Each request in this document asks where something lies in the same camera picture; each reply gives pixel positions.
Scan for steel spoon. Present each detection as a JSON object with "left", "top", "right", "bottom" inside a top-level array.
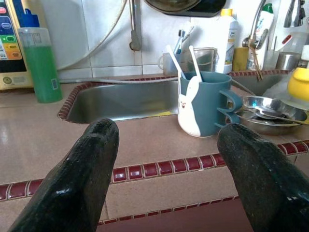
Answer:
[{"left": 251, "top": 108, "right": 309, "bottom": 126}]

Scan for white wall hose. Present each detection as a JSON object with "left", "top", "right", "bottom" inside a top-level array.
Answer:
[{"left": 56, "top": 0, "right": 128, "bottom": 72}]

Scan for white green-capped bottle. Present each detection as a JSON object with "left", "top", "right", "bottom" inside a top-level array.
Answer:
[{"left": 248, "top": 2, "right": 275, "bottom": 71}]

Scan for clear plastic tub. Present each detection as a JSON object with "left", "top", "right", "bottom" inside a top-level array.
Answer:
[{"left": 184, "top": 47, "right": 220, "bottom": 73}]

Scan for white toothbrush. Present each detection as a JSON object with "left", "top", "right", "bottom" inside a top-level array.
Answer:
[{"left": 180, "top": 25, "right": 195, "bottom": 49}]

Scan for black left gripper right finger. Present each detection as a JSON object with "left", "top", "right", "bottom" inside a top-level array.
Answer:
[{"left": 217, "top": 122, "right": 309, "bottom": 232}]

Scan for yellow plastic cup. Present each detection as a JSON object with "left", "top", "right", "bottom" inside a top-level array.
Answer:
[{"left": 286, "top": 67, "right": 309, "bottom": 103}]

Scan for white yellow-capped bottle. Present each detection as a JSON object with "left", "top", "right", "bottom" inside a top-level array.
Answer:
[{"left": 215, "top": 8, "right": 240, "bottom": 74}]

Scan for blue rabbit mug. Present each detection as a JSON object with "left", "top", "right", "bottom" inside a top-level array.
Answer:
[{"left": 177, "top": 71, "right": 243, "bottom": 138}]

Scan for green liquid bottle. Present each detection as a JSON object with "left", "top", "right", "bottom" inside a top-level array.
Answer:
[{"left": 18, "top": 9, "right": 64, "bottom": 104}]

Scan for beige water ionizer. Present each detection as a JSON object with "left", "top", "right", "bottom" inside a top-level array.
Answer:
[{"left": 0, "top": 0, "right": 49, "bottom": 91}]

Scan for steel bowl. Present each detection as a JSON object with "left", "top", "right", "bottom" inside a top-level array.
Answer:
[{"left": 235, "top": 95, "right": 309, "bottom": 136}]

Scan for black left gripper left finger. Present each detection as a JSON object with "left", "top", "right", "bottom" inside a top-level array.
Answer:
[{"left": 7, "top": 117, "right": 120, "bottom": 232}]

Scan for steel kitchen faucet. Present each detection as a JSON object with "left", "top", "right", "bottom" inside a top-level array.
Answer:
[{"left": 242, "top": 0, "right": 307, "bottom": 49}]

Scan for clear plastic bag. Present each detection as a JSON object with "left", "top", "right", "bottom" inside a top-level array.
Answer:
[{"left": 262, "top": 71, "right": 297, "bottom": 103}]

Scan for steel sink basin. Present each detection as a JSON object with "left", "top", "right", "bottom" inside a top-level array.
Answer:
[
  {"left": 229, "top": 72, "right": 293, "bottom": 97},
  {"left": 57, "top": 79, "right": 181, "bottom": 124}
]

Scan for steel cup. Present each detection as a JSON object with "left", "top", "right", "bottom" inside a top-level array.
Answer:
[{"left": 276, "top": 52, "right": 302, "bottom": 71}]

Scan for brown rubber band bundle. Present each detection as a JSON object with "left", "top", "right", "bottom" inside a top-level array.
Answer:
[{"left": 248, "top": 38, "right": 264, "bottom": 82}]

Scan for blue toothbrush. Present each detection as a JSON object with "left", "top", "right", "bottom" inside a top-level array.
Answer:
[{"left": 173, "top": 29, "right": 186, "bottom": 55}]

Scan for steel wall tap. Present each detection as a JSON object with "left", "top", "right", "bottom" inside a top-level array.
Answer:
[{"left": 129, "top": 0, "right": 143, "bottom": 52}]

